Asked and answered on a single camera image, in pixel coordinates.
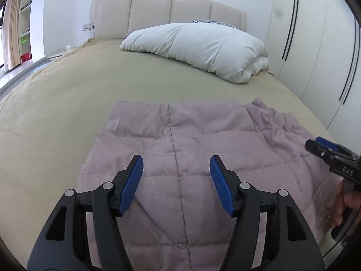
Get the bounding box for beige bed sheet mattress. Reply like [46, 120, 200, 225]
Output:
[1, 40, 330, 264]

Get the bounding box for white wall shelf unit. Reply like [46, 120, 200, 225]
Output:
[18, 0, 32, 56]

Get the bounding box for wall power socket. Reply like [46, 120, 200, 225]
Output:
[82, 23, 94, 31]

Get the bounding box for beige window curtain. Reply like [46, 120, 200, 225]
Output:
[2, 0, 21, 72]

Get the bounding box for beige padded headboard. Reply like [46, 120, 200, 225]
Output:
[90, 0, 247, 40]

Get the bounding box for zebra striped pillow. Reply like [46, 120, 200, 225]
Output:
[192, 20, 237, 29]

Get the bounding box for white folded duvet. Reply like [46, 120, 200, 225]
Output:
[120, 22, 270, 84]

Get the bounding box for red storage box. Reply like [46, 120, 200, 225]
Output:
[21, 52, 32, 62]

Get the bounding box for mauve quilted puffer jacket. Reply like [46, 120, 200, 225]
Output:
[78, 99, 340, 270]

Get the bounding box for person's right hand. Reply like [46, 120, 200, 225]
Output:
[330, 180, 361, 229]

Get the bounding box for white wardrobe black handles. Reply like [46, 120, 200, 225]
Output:
[266, 0, 360, 152]

